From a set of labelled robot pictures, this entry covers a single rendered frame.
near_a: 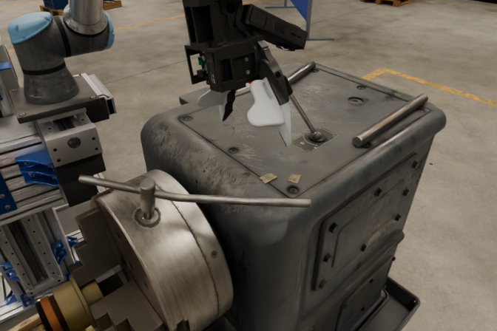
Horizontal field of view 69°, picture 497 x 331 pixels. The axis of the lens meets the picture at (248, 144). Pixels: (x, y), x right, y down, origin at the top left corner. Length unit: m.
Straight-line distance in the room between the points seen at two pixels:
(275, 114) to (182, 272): 0.29
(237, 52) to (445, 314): 1.88
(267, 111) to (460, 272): 2.00
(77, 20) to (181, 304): 0.81
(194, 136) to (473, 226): 2.17
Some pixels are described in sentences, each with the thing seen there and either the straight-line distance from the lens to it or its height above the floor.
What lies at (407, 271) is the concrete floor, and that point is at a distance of 2.23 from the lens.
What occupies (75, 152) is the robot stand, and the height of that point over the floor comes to 1.06.
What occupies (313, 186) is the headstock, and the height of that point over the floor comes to 1.25.
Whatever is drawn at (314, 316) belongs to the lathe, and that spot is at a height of 0.86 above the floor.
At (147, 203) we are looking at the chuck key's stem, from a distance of 0.56.
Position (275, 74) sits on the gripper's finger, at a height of 1.47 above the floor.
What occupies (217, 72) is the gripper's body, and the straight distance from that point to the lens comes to 0.43.
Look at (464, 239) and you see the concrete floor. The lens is 2.55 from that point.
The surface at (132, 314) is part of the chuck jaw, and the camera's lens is 0.67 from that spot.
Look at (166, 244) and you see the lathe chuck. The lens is 0.59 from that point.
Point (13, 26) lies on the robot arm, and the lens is 1.18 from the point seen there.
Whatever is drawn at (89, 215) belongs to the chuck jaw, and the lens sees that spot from 0.68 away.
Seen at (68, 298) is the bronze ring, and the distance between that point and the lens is 0.69.
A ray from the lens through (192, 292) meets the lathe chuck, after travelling 0.62.
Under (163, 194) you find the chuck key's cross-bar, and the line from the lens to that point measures 0.55.
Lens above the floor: 1.65
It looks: 34 degrees down
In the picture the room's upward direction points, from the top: straight up
